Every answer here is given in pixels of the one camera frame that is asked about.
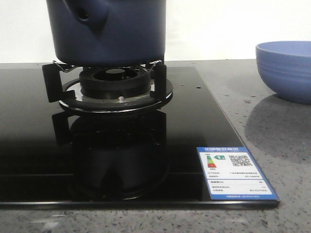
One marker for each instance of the black pan support grate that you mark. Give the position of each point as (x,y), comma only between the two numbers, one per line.
(70,97)

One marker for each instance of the light blue ribbed bowl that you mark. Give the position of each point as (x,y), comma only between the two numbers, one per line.
(285,67)

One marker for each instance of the blue white energy label sticker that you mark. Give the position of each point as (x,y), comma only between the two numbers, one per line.
(231,173)

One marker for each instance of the dark blue pot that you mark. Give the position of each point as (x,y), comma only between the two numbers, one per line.
(108,33)

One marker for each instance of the black glass gas cooktop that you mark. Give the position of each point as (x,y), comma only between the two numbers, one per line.
(51,159)

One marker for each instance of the black round burner head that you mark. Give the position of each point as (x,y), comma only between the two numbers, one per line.
(111,83)

